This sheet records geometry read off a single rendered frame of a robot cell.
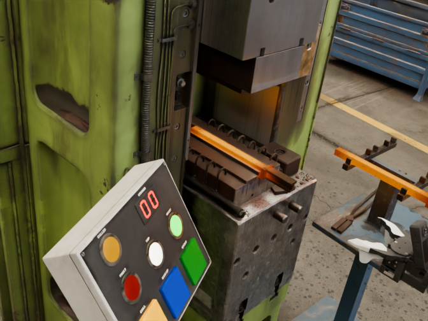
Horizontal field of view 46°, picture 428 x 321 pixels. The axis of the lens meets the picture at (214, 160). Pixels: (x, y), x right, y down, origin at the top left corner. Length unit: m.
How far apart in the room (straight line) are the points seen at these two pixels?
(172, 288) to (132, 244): 0.14
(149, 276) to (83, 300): 0.14
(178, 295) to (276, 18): 0.68
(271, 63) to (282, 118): 0.46
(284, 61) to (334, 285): 1.57
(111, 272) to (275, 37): 0.69
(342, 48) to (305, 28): 4.15
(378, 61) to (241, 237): 4.06
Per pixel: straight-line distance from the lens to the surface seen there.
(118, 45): 1.14
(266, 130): 1.76
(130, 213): 0.98
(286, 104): 1.72
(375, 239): 1.90
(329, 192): 3.36
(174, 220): 1.09
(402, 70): 5.24
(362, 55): 5.42
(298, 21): 1.35
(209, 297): 1.72
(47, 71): 1.51
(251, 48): 1.23
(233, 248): 1.47
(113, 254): 0.92
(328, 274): 2.74
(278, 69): 1.34
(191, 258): 1.12
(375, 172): 1.75
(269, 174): 1.49
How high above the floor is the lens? 1.77
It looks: 31 degrees down
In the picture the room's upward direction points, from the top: 7 degrees clockwise
